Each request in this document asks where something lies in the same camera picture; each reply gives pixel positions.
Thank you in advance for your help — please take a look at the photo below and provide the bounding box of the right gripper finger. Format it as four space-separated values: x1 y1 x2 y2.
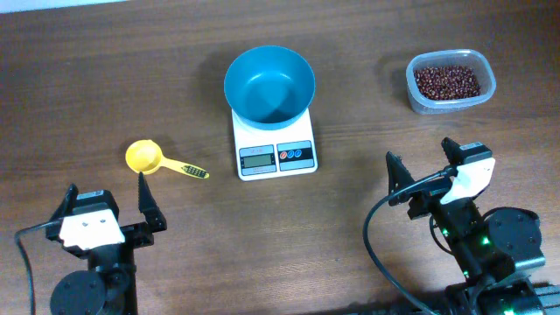
441 137 464 165
385 151 415 206

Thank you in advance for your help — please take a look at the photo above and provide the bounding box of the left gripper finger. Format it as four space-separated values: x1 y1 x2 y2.
138 172 167 232
50 184 79 221

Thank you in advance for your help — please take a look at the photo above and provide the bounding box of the yellow measuring scoop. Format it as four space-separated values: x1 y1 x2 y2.
125 139 210 179

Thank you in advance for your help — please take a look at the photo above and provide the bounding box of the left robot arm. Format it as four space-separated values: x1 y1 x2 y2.
45 173 167 315

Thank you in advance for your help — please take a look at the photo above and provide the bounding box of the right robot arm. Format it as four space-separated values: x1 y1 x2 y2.
386 137 559 315

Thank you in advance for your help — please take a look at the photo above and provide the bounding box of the white digital kitchen scale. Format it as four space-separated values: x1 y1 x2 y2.
232 112 319 181

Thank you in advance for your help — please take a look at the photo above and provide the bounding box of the blue plastic bowl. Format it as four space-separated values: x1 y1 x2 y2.
223 45 316 130

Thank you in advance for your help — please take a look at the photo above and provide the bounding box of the red beans pile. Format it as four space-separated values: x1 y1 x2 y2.
413 66 481 101

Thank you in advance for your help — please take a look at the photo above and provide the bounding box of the clear plastic bean container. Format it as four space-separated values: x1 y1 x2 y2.
405 49 496 115

